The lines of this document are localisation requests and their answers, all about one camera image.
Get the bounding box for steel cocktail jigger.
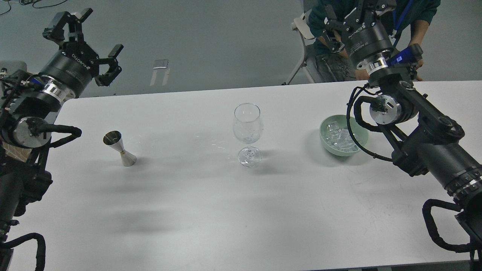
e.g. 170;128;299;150
102;131;137;167

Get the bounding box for clear wine glass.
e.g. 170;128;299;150
233;103;264;168

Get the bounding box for clear ice cubes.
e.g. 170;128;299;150
324;121;360;152

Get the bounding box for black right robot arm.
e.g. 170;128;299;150
315;0;481;271

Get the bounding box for black floor cables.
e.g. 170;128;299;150
0;0;68;15

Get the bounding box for person in teal shirt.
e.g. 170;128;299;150
308;0;441;82

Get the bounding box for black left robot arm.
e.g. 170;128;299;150
0;8;123;271

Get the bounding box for beige checkered cloth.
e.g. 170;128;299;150
2;144;32;162

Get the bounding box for silver floor plate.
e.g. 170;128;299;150
152;59;169;69

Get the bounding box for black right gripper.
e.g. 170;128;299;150
321;0;397;69

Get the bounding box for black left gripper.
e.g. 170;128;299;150
39;8;124;98

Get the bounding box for grey chair left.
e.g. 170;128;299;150
0;61;29;85

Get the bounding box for grey office chair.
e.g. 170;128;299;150
282;0;323;85

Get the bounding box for green bowl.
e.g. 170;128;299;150
319;114;369;157

